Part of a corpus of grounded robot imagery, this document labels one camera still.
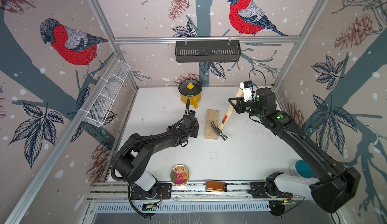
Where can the wooden handled claw hammer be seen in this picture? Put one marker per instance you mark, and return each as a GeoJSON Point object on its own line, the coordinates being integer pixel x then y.
{"type": "Point", "coordinates": [217, 129]}

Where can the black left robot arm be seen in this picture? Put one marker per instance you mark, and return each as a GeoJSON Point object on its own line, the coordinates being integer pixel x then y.
{"type": "Point", "coordinates": [130, 162]}

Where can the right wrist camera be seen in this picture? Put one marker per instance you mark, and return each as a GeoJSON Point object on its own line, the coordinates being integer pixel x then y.
{"type": "Point", "coordinates": [248, 91]}

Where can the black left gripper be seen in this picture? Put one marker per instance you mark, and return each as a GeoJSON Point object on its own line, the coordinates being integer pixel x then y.
{"type": "Point", "coordinates": [196, 129]}

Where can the black hanging wall basket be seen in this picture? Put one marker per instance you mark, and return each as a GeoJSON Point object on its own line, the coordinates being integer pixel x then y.
{"type": "Point", "coordinates": [207, 51]}

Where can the teal and white round container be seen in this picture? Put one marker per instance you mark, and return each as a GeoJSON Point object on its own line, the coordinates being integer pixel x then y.
{"type": "Point", "coordinates": [301, 169]}

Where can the round decorated tin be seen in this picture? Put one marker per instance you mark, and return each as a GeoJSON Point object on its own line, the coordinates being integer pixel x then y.
{"type": "Point", "coordinates": [179, 175]}

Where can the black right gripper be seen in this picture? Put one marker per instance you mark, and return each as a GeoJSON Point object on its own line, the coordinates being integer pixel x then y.
{"type": "Point", "coordinates": [240, 104]}

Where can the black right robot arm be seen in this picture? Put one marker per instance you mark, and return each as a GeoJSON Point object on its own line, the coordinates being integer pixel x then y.
{"type": "Point", "coordinates": [332, 185]}

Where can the wooden block with nails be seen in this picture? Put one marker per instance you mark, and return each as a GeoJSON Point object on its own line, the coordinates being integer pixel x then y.
{"type": "Point", "coordinates": [212, 116]}

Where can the small brown box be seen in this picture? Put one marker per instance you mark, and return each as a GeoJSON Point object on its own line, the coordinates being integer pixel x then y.
{"type": "Point", "coordinates": [216, 186]}

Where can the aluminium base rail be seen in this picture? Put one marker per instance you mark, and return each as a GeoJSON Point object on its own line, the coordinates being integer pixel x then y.
{"type": "Point", "coordinates": [191, 191]}

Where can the yellow pot with glass lid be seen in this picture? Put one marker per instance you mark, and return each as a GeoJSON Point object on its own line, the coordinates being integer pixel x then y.
{"type": "Point", "coordinates": [190, 90]}

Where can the white wire mesh shelf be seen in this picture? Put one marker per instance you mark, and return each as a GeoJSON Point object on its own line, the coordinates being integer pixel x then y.
{"type": "Point", "coordinates": [100, 111]}

